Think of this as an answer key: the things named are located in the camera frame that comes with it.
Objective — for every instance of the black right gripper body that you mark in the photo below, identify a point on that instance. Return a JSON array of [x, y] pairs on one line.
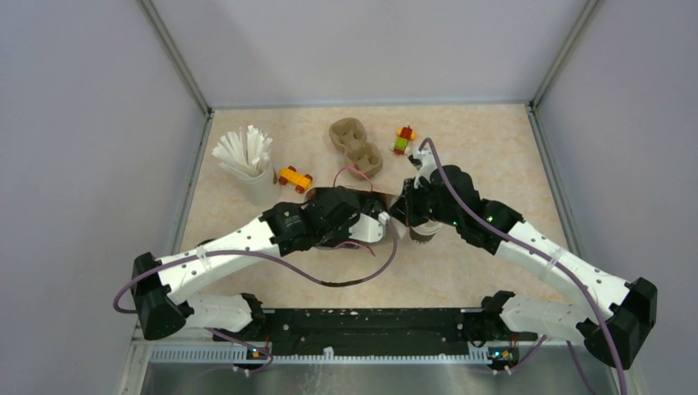
[[423, 205]]

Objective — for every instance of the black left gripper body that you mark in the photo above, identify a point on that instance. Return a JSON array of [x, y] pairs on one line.
[[340, 234]]

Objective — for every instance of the stack of paper cups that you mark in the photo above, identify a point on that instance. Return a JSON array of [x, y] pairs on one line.
[[424, 233]]

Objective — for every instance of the brown cardboard cup carrier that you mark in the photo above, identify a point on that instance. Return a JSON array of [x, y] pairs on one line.
[[348, 135]]

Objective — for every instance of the kraft pink paper bag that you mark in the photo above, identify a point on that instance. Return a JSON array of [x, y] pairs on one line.
[[372, 203]]

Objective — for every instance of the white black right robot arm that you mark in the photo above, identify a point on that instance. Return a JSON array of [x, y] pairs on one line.
[[609, 315]]

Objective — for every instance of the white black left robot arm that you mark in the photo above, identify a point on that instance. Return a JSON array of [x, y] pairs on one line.
[[167, 291]]

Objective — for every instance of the yellow toy brick car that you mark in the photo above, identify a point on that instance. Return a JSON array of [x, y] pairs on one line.
[[290, 176]]

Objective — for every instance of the red green toy brick car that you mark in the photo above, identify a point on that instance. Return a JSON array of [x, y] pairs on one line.
[[404, 136]]

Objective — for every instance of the white straw holder cup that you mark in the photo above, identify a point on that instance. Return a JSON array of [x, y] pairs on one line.
[[263, 190]]

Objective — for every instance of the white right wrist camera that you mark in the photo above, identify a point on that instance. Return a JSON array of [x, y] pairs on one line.
[[424, 163]]

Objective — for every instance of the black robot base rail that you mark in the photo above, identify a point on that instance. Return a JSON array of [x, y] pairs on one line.
[[458, 324]]

